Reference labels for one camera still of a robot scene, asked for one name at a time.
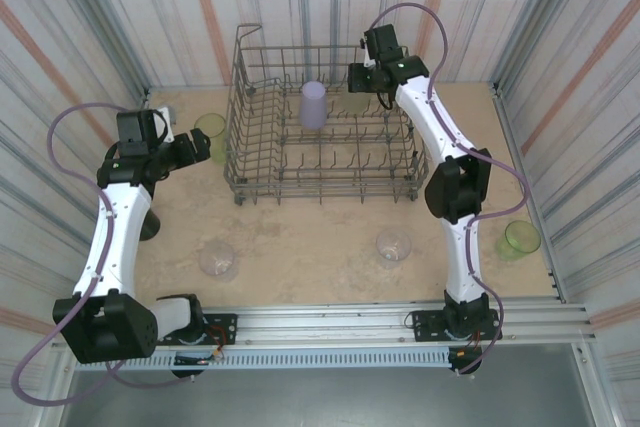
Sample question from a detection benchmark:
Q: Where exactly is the tall pale green cup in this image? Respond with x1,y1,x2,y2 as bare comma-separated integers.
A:
193,113,227,164

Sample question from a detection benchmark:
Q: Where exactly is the black cup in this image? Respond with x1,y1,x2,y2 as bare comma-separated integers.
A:
138,210,161,243

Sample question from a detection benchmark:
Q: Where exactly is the purple plastic cup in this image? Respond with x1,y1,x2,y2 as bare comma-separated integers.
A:
298,80,329,131

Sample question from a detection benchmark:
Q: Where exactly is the clear faceted plastic cup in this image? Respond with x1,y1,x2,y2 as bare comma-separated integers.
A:
198,240,237,282
375,227,413,271

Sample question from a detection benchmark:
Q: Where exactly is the bright green plastic cup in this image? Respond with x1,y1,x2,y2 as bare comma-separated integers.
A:
495,220,541,262

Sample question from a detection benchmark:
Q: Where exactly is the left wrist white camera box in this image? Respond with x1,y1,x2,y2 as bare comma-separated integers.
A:
148,105,177,144

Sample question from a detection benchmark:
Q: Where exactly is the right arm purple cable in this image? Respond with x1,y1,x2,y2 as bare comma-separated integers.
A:
369,1,531,377

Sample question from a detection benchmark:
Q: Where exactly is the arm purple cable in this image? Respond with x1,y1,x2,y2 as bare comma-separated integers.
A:
369,1,531,377
10,102,196,407

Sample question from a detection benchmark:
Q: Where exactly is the grey wire dish rack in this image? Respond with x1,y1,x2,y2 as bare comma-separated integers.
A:
222,23,432,207

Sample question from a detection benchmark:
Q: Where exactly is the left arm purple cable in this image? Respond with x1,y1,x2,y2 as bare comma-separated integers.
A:
10,102,196,407

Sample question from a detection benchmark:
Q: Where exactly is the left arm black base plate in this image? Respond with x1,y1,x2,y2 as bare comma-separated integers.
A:
148,313,239,347

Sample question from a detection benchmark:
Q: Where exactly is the aluminium mounting rail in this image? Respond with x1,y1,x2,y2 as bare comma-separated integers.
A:
52,302,599,351

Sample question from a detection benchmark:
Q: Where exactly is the white slotted cable duct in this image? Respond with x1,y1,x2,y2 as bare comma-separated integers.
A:
73,349,454,372

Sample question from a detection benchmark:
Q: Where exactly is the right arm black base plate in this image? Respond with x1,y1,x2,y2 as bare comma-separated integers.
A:
411,309,503,343

